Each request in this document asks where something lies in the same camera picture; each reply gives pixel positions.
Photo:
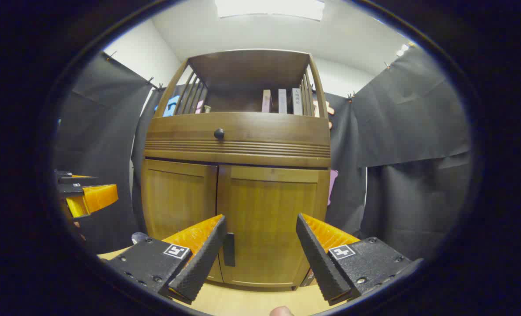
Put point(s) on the black round drawer knob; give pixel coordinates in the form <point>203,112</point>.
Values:
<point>219,134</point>

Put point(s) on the grey book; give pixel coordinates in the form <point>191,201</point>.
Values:
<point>282,101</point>

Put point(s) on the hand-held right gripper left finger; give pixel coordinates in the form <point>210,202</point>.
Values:
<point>199,267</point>

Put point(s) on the small ceiling light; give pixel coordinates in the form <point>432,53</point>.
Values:
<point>403,49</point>

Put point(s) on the black backdrop cloth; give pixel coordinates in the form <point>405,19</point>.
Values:
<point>414,131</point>

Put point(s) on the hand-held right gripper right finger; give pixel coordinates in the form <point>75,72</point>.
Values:
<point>322,267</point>

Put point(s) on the wooden double-door shoe cabinet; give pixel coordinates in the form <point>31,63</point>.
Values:
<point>251,131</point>

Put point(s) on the brown book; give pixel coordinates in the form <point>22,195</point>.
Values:
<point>307,278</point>

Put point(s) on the wooden cabinet door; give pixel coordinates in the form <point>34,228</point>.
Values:
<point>177,197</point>
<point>265,206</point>

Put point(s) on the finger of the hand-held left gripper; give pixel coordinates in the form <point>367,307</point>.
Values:
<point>78,180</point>
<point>98,197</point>

